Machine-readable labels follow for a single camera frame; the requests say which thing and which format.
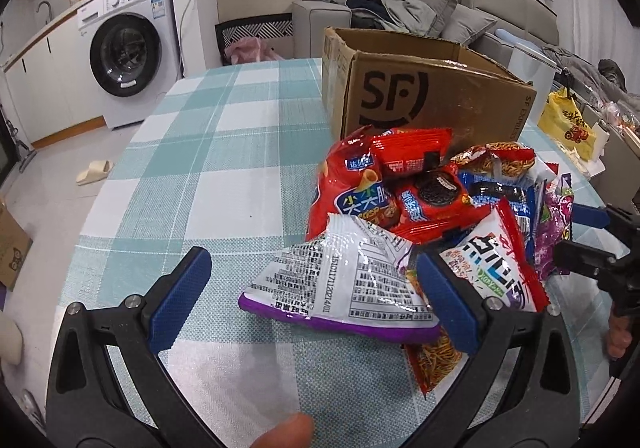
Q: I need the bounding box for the large red snack bag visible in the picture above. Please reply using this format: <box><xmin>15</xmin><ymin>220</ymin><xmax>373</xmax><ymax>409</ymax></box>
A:
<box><xmin>305</xmin><ymin>127</ymin><xmax>400</xmax><ymax>241</ymax></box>

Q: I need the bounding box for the white washing machine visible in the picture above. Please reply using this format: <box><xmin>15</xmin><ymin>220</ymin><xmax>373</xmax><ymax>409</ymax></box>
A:
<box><xmin>77</xmin><ymin>0</ymin><xmax>180</xmax><ymax>129</ymax></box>

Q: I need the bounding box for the pink cloth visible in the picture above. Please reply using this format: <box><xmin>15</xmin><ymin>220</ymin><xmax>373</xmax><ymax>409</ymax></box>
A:
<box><xmin>224</xmin><ymin>37</ymin><xmax>282</xmax><ymax>65</ymax></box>

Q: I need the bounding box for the white red snack bag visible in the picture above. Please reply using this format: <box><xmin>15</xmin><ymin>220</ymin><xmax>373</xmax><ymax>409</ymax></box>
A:
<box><xmin>439</xmin><ymin>199</ymin><xmax>550</xmax><ymax>312</ymax></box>

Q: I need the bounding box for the white purple snack bag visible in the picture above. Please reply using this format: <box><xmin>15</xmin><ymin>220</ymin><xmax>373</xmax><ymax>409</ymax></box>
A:
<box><xmin>239</xmin><ymin>214</ymin><xmax>440</xmax><ymax>344</ymax></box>

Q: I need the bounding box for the white kitchen cabinet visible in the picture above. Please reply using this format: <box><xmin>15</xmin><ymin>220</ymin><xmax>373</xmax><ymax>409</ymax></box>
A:
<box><xmin>3</xmin><ymin>8</ymin><xmax>105</xmax><ymax>143</ymax></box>

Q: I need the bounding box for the beige slipper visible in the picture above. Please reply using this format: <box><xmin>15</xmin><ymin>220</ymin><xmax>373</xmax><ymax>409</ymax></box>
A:
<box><xmin>76</xmin><ymin>160</ymin><xmax>114</xmax><ymax>187</ymax></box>

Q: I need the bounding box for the grey sofa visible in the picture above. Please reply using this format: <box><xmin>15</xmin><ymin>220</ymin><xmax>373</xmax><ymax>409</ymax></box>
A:
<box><xmin>292</xmin><ymin>0</ymin><xmax>560</xmax><ymax>65</ymax></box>

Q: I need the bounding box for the black patterned chair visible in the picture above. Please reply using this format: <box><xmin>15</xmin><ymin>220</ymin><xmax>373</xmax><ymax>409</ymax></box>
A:
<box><xmin>215</xmin><ymin>12</ymin><xmax>294</xmax><ymax>65</ymax></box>

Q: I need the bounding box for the right hand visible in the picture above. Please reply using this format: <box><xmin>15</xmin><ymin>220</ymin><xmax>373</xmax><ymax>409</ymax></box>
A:
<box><xmin>605</xmin><ymin>299</ymin><xmax>634</xmax><ymax>362</ymax></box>

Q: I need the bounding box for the teal plaid tablecloth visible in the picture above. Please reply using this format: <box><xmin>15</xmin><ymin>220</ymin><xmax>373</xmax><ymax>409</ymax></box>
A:
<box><xmin>58</xmin><ymin>56</ymin><xmax>614</xmax><ymax>448</ymax></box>

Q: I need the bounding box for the noodle snack bag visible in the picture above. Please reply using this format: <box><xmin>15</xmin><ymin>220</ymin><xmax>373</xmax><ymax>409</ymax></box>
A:
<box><xmin>450</xmin><ymin>141</ymin><xmax>536</xmax><ymax>178</ymax></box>

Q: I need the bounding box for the left hand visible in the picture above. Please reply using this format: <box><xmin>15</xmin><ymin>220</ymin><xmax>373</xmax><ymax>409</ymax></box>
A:
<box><xmin>250</xmin><ymin>413</ymin><xmax>314</xmax><ymax>448</ymax></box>

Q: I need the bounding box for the grey sofa cushion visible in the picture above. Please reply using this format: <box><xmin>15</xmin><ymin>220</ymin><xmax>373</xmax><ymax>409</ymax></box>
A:
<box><xmin>439</xmin><ymin>4</ymin><xmax>498</xmax><ymax>47</ymax></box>

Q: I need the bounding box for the floor cardboard box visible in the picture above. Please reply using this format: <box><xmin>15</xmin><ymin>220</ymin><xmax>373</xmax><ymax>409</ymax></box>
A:
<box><xmin>0</xmin><ymin>200</ymin><xmax>32</xmax><ymax>291</ymax></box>

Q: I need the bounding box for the purple candy bag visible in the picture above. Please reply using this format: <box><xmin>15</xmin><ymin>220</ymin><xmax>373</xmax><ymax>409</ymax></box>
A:
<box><xmin>534</xmin><ymin>173</ymin><xmax>574</xmax><ymax>281</ymax></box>

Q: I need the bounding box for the grey clothes pile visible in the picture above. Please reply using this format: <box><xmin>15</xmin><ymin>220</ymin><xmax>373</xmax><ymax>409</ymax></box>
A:
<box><xmin>346</xmin><ymin>0</ymin><xmax>458</xmax><ymax>38</ymax></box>

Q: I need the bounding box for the blue oreo cookie pack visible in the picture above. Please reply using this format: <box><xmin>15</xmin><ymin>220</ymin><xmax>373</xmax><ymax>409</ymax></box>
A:
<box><xmin>458</xmin><ymin>171</ymin><xmax>535</xmax><ymax>246</ymax></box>

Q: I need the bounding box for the yellow plastic bag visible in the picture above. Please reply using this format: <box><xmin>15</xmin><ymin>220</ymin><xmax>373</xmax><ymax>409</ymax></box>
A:
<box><xmin>537</xmin><ymin>87</ymin><xmax>597</xmax><ymax>161</ymax></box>

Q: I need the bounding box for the brown SF cardboard box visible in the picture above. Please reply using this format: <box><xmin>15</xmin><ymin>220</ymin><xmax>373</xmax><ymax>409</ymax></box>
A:
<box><xmin>322</xmin><ymin>27</ymin><xmax>536</xmax><ymax>153</ymax></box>

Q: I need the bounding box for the red oreo cookie pack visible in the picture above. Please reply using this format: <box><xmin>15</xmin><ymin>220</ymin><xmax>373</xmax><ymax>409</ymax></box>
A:
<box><xmin>390</xmin><ymin>164</ymin><xmax>491</xmax><ymax>244</ymax></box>

